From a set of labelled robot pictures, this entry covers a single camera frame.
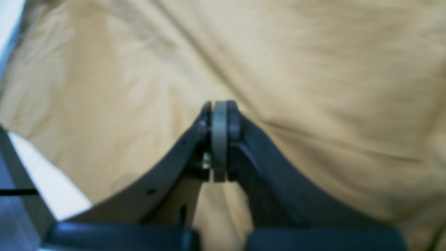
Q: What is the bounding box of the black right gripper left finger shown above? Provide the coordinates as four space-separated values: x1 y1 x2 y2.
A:
44 101 228 251

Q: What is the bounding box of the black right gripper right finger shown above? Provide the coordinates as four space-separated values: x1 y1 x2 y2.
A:
226 101 407 251

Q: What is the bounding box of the brown t-shirt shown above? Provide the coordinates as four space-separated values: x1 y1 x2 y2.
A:
1 0 446 251

